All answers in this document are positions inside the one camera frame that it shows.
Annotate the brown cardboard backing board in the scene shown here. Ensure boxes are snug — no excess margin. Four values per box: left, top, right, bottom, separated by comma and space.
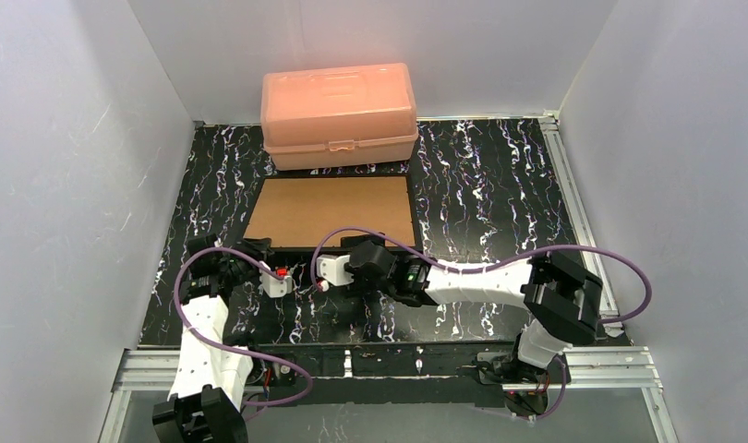
244, 175, 417, 247

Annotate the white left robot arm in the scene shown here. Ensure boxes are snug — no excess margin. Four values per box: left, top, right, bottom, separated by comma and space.
151, 234, 273, 442

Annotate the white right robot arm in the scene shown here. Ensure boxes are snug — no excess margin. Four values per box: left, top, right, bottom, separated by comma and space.
316, 240, 603, 369

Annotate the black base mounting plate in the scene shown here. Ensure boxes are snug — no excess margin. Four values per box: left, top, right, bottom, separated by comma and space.
205, 341, 571, 408

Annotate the pink plastic storage box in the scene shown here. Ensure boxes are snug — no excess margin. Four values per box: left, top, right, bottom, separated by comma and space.
260, 63, 418, 171

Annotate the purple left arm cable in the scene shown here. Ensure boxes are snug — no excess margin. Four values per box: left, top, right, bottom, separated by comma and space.
173, 245, 315, 410

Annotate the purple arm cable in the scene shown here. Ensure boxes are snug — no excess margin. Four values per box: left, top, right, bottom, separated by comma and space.
173, 245, 315, 410
309, 226, 654, 423

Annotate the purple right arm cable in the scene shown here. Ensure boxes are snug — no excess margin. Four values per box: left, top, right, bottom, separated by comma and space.
309, 226, 654, 423

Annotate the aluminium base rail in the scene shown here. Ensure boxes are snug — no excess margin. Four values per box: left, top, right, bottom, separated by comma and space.
98, 346, 682, 443

